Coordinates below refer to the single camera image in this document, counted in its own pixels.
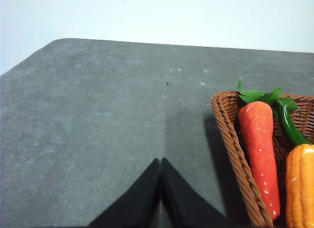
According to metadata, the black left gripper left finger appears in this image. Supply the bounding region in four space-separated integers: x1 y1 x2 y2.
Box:
87 158 160 228

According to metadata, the brown wicker basket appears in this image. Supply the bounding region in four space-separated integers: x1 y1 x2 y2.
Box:
211 90 314 228

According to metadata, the orange toy carrot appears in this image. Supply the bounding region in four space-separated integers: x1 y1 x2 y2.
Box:
238 82 281 220

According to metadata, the yellow toy corn cob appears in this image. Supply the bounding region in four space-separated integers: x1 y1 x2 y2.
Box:
286 143 314 228

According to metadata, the green toy chili pepper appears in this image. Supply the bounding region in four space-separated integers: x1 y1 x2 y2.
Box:
266 88 312 146

